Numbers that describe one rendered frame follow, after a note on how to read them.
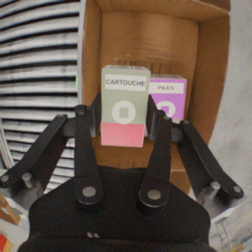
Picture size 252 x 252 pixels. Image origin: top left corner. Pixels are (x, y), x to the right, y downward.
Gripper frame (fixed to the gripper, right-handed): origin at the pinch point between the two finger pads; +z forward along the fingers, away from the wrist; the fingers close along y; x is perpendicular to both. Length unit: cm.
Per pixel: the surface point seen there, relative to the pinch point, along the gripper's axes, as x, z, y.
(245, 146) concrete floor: -79, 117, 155
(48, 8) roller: 26, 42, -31
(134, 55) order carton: 6.0, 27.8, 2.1
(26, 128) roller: -27, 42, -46
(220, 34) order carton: 14.4, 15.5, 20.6
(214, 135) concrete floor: -65, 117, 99
